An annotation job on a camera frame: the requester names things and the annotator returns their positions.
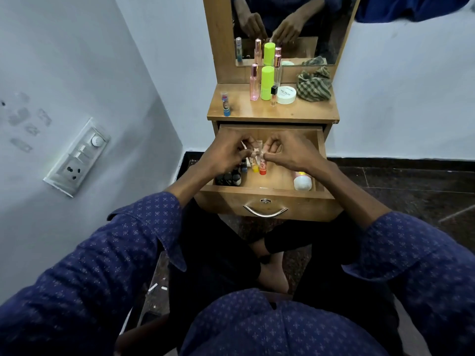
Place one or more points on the small blue bottle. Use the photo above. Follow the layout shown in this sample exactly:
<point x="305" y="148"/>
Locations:
<point x="244" y="167"/>

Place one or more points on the person's right forearm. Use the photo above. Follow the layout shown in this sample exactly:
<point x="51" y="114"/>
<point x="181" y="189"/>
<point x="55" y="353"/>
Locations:
<point x="352" y="196"/>

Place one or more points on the black trousers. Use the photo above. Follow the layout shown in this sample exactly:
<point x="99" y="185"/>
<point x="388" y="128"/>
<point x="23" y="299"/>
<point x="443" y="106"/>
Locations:
<point x="215" y="263"/>

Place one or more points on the clear perfume bottle copper cap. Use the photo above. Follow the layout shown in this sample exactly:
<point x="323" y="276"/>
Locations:
<point x="278" y="70"/>

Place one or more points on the green cylindrical bottle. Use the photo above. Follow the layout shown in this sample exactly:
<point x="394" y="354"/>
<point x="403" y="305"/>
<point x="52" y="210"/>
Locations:
<point x="267" y="83"/>

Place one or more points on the person's right hand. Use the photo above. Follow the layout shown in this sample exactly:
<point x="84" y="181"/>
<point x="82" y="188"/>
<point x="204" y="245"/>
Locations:
<point x="297" y="151"/>

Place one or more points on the white cream jar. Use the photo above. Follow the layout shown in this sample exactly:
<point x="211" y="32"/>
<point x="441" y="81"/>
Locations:
<point x="286" y="95"/>

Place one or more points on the blue lip balm stick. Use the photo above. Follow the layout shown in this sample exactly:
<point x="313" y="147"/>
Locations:
<point x="225" y="105"/>

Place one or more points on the white wall switchboard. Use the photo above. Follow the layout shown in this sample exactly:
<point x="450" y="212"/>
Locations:
<point x="76" y="159"/>

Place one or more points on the blue hanging cloth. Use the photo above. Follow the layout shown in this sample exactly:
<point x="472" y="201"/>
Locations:
<point x="408" y="7"/>

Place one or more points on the group of dark small bottles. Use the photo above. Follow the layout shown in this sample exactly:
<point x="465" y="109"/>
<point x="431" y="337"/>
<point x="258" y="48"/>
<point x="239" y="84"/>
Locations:
<point x="228" y="178"/>

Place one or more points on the pink perfume bottle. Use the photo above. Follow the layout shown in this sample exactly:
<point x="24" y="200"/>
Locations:
<point x="254" y="85"/>

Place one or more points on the person's right fingers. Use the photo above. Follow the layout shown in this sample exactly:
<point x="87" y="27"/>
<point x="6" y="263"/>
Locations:
<point x="272" y="146"/>

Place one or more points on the person's left hand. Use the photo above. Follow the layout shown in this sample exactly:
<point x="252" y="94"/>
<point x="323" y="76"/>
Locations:
<point x="222" y="153"/>

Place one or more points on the clear lip balm pack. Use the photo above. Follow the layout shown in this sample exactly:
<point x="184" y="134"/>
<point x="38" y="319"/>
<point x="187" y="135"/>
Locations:
<point x="258" y="159"/>

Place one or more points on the small vial black cap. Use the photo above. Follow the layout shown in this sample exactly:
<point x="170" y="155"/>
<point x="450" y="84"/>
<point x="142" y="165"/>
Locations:
<point x="274" y="94"/>

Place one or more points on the wooden dressing table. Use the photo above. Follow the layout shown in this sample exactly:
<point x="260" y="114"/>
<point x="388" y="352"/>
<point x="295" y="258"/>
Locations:
<point x="267" y="109"/>

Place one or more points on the dressing table mirror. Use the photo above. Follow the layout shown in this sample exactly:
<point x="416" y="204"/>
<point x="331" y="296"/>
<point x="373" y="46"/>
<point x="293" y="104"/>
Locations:
<point x="326" y="33"/>

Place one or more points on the blue patterned shirt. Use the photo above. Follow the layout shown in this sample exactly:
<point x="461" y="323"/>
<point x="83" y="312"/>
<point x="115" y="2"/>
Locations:
<point x="74" y="292"/>

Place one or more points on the person's foot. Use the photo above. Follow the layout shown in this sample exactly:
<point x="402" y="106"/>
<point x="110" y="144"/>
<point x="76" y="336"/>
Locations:
<point x="274" y="276"/>

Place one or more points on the wooden drawer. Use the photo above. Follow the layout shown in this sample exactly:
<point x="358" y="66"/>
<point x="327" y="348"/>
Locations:
<point x="300" y="203"/>

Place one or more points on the person's left forearm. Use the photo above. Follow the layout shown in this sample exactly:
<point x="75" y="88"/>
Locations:
<point x="187" y="183"/>

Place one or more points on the checkered green cloth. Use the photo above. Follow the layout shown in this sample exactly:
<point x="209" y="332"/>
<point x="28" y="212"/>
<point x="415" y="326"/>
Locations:
<point x="314" y="87"/>

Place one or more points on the person's left fingers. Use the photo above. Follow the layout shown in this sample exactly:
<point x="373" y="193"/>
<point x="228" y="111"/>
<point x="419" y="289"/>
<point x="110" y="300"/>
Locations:
<point x="243" y="142"/>

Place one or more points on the white paper scraps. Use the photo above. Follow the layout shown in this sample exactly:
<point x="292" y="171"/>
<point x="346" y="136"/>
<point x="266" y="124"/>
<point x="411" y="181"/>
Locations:
<point x="153" y="287"/>

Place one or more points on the white plastic bottle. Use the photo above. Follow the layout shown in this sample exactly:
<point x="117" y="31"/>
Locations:
<point x="302" y="182"/>

